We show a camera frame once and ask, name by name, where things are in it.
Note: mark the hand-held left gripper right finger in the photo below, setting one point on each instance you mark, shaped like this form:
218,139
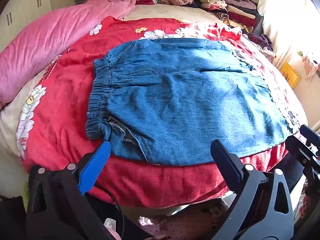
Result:
226,158

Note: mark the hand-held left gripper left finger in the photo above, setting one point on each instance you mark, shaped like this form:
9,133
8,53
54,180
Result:
98,161

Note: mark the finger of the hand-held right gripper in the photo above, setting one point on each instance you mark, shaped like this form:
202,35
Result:
311,133
298,150

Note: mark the blue denim pants lace trim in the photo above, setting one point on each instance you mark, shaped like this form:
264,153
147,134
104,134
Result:
175,92

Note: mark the dark cloth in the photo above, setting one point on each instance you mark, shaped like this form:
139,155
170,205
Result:
292,170

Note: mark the yellow packet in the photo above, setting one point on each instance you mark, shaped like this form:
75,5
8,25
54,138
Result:
288,75

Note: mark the red floral blanket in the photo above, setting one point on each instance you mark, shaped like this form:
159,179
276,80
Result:
62,105

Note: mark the pink floral cloth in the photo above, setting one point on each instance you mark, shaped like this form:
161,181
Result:
311,66

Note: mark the person's pink dotted trousers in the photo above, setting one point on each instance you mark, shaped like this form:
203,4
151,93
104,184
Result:
187,225

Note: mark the purple garment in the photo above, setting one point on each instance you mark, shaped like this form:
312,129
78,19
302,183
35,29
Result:
262,41

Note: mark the cream curtain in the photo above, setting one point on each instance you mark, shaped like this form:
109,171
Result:
280,17

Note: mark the pink quilt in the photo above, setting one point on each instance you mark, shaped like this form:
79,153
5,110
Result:
37,42

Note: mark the pile of folded clothes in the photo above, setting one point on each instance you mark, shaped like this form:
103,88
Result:
237,10

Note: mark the white wardrobe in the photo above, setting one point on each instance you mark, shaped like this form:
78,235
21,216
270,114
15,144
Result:
22,5

